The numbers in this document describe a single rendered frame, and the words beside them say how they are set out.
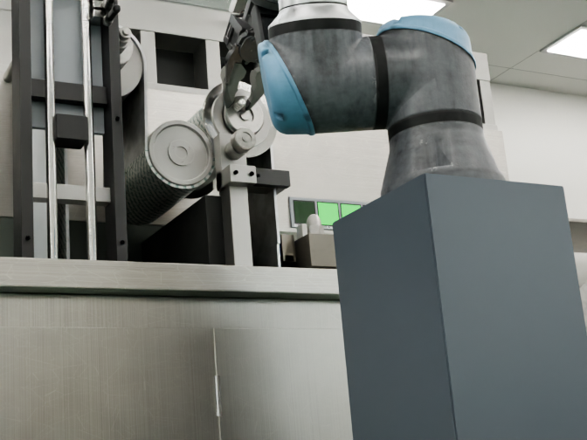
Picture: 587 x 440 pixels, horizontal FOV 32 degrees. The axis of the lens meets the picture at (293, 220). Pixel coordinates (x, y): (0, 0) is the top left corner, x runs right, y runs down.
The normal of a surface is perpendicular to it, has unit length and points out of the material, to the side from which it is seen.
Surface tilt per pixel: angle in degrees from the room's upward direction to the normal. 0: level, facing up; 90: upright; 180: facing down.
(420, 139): 72
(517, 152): 90
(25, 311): 90
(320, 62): 106
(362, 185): 90
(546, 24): 180
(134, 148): 88
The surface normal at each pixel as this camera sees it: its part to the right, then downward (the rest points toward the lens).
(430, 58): 0.04, -0.27
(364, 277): -0.88, -0.06
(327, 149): 0.46, -0.27
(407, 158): -0.67, -0.43
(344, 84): 0.07, 0.08
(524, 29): 0.08, 0.96
